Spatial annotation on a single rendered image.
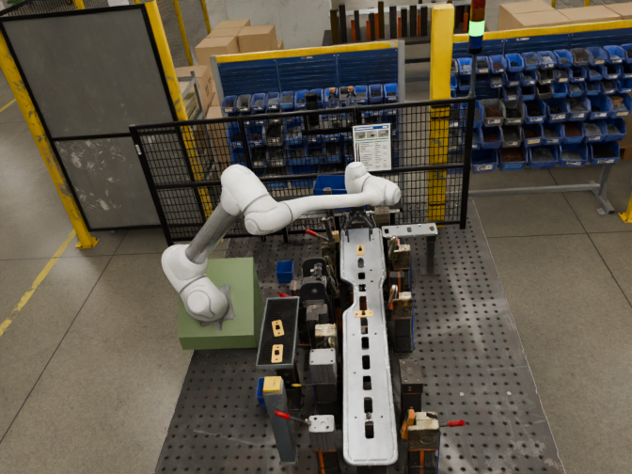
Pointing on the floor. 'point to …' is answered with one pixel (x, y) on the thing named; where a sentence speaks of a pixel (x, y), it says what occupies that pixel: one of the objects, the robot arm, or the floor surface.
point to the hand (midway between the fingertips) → (358, 236)
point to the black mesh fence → (318, 159)
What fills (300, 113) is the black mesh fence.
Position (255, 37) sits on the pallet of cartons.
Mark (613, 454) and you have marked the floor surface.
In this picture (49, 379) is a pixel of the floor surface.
